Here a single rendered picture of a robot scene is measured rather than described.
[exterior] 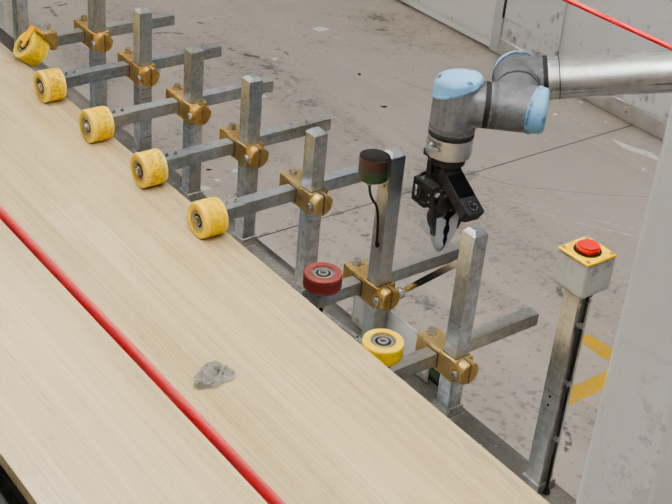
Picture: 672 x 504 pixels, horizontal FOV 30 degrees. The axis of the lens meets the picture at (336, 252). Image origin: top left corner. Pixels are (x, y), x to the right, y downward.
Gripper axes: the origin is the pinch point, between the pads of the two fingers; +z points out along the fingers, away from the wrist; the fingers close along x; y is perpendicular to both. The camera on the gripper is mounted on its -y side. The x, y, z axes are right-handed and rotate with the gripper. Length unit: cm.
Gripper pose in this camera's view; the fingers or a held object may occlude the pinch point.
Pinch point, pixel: (442, 246)
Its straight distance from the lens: 254.6
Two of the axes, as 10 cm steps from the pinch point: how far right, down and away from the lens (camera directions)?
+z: -0.8, 8.5, 5.2
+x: -8.0, 2.6, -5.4
